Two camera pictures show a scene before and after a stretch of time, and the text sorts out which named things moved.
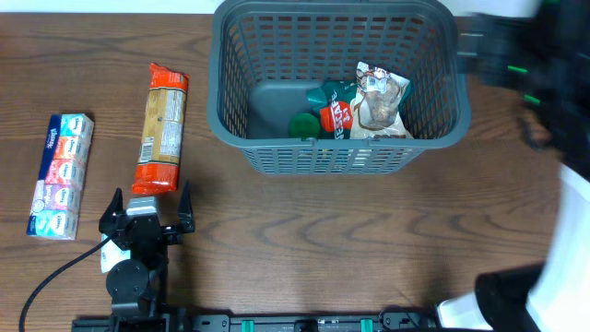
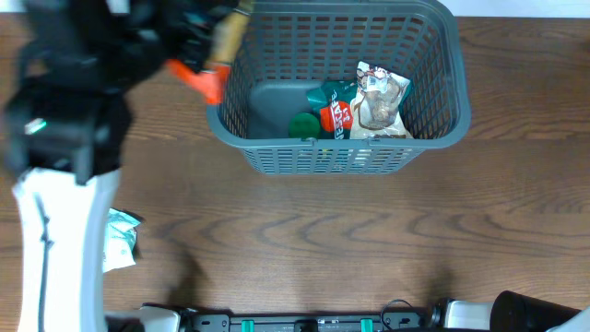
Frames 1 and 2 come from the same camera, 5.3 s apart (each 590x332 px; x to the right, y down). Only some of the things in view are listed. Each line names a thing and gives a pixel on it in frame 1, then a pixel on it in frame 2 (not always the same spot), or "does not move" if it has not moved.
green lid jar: [304, 125] does not move
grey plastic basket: [263, 56] does not move
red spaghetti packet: [158, 164] → [230, 36]
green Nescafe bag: [334, 100] does not move
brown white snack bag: [376, 113] does not move
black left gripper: [172, 234] → [192, 34]
